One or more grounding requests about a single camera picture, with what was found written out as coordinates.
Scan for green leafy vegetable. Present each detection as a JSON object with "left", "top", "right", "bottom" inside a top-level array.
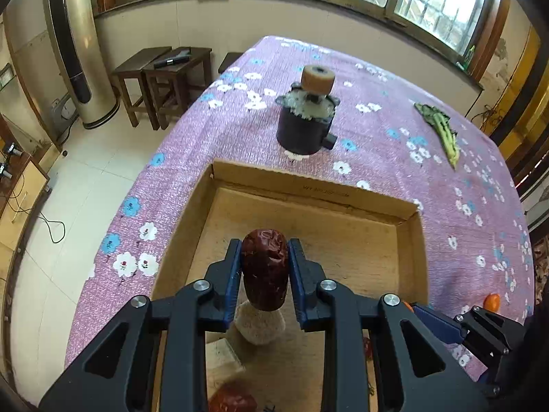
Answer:
[{"left": 413, "top": 102, "right": 461, "bottom": 169}]

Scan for black floor cable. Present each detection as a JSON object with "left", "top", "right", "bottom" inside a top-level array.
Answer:
[{"left": 35, "top": 215, "right": 66, "bottom": 244}]

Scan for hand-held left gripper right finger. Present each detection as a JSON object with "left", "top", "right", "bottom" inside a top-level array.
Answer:
[{"left": 288, "top": 237, "right": 490, "bottom": 412}]

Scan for blocky beige corn cob piece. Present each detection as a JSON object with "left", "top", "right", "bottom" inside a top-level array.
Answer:
[{"left": 205, "top": 338, "right": 246, "bottom": 402}]

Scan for purple floral tablecloth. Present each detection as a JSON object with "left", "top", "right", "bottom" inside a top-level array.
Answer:
[{"left": 64, "top": 35, "right": 538, "bottom": 396}]

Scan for black motor with wooden wheel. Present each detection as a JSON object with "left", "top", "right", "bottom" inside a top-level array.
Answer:
[{"left": 275, "top": 64, "right": 342, "bottom": 156}]

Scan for hanging black cables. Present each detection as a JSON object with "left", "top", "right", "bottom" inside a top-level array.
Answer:
[{"left": 469, "top": 103, "right": 500, "bottom": 136}]

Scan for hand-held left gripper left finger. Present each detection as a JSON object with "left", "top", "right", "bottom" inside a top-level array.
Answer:
[{"left": 38, "top": 238, "right": 243, "bottom": 412}]

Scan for speckled red date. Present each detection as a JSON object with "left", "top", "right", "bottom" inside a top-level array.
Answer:
[{"left": 240, "top": 228, "right": 289, "bottom": 312}]

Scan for round beige corn cob piece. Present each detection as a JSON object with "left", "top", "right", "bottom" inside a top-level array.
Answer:
[{"left": 233, "top": 300, "right": 286, "bottom": 346}]

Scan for dark wooden stool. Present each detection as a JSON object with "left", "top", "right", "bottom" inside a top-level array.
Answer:
[
  {"left": 112, "top": 46, "right": 173, "bottom": 128},
  {"left": 143, "top": 46, "right": 214, "bottom": 132}
]

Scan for gold tower air conditioner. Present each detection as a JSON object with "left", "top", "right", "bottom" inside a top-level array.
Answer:
[{"left": 42, "top": 0, "right": 122, "bottom": 130}]

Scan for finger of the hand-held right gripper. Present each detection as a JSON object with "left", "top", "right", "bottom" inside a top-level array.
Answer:
[{"left": 409, "top": 303, "right": 529, "bottom": 398}]

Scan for black remote control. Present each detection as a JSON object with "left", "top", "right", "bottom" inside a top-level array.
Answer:
[{"left": 153, "top": 53, "right": 191, "bottom": 70}]

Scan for brown cardboard box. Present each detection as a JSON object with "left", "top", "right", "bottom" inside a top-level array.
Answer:
[{"left": 151, "top": 160, "right": 429, "bottom": 412}]

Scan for large dark red date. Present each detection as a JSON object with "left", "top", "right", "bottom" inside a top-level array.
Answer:
[{"left": 208, "top": 381, "right": 258, "bottom": 412}]

